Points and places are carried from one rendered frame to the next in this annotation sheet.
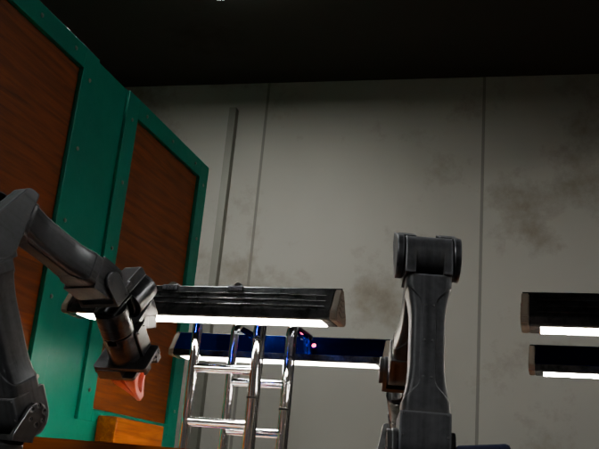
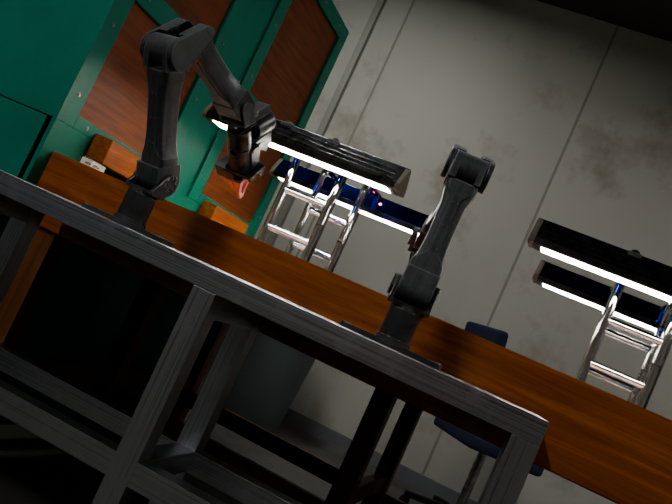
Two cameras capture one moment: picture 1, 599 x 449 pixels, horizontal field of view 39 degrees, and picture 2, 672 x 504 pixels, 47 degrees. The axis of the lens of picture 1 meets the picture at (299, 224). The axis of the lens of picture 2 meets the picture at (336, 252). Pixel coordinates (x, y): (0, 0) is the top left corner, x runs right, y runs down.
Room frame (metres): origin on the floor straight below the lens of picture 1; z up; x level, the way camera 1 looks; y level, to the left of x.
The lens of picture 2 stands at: (-0.35, -0.04, 0.68)
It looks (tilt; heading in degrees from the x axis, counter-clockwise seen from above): 4 degrees up; 1
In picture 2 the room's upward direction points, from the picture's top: 24 degrees clockwise
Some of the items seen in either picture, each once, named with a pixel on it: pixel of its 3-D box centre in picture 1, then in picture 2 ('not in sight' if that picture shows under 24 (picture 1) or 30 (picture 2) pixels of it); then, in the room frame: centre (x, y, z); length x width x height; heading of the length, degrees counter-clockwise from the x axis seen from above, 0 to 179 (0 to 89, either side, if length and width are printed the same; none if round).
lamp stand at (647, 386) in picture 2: not in sight; (628, 351); (1.54, -0.76, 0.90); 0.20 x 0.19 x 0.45; 72
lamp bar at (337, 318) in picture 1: (200, 302); (304, 143); (1.76, 0.19, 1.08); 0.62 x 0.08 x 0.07; 72
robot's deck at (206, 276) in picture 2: not in sight; (282, 307); (1.42, 0.04, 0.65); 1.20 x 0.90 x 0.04; 76
